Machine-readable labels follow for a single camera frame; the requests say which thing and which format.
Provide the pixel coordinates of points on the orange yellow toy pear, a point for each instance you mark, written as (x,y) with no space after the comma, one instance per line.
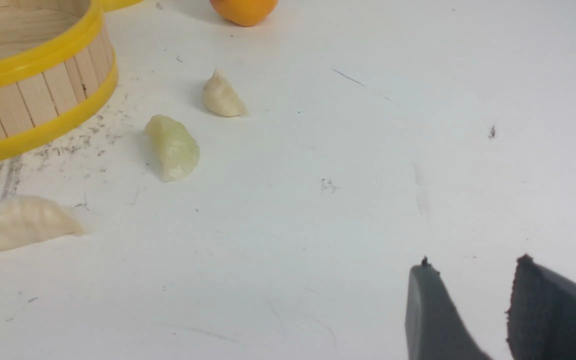
(245,13)

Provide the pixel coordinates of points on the large white dumpling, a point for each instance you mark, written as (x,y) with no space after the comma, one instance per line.
(28,219)

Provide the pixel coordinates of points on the wooden steamer tray yellow rim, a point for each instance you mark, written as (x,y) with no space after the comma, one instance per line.
(57,69)

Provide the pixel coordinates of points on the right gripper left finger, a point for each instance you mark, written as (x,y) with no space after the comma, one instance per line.
(433,326)

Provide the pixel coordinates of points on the small white dumpling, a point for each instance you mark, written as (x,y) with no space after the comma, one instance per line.
(219,97)

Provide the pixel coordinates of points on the pale green dumpling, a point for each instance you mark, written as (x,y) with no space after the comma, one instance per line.
(176,149)

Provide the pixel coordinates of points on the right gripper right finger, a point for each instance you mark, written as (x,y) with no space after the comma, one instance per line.
(541,319)

